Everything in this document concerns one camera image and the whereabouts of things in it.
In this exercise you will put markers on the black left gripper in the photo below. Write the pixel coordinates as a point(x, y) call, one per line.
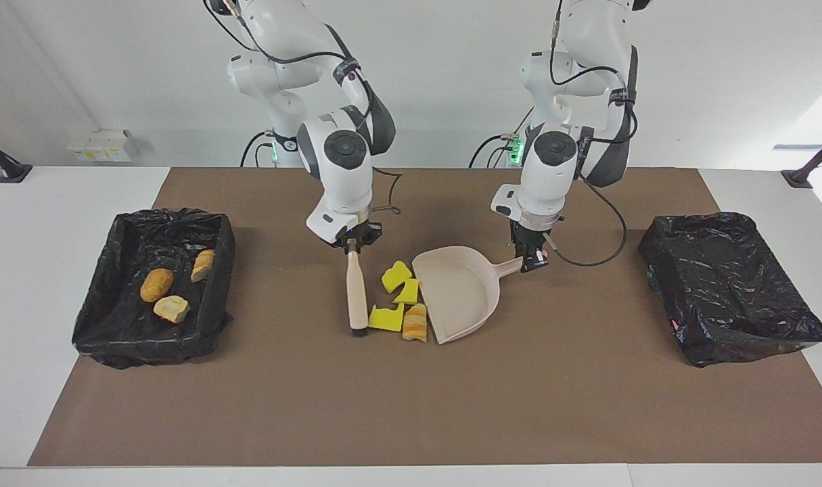
point(536, 235)

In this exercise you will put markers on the brown table mat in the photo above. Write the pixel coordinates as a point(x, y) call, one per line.
point(410, 419)

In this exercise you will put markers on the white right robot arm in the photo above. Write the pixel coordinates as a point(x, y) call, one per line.
point(346, 182)

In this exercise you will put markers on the brown bread roll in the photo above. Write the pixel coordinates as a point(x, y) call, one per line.
point(157, 285)

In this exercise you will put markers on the bin with black bag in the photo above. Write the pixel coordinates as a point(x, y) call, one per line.
point(113, 331)
point(728, 291)

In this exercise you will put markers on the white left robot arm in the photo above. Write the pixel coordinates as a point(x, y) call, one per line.
point(546, 182)

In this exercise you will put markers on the white wall socket box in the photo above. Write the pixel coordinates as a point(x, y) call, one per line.
point(99, 145)

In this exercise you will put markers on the beige plastic dustpan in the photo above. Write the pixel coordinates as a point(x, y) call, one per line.
point(461, 297)

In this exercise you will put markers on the pale bread chunk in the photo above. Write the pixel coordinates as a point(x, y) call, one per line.
point(172, 309)

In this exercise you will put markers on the striped croissant piece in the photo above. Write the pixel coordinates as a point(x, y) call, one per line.
point(415, 323)
point(203, 266)

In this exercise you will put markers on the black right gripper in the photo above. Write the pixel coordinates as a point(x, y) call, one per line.
point(360, 237)

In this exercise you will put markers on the beige brush black bristles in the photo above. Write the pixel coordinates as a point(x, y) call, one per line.
point(356, 297)

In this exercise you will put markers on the yellow sponge piece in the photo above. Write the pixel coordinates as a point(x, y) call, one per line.
point(409, 293)
point(395, 277)
point(383, 319)

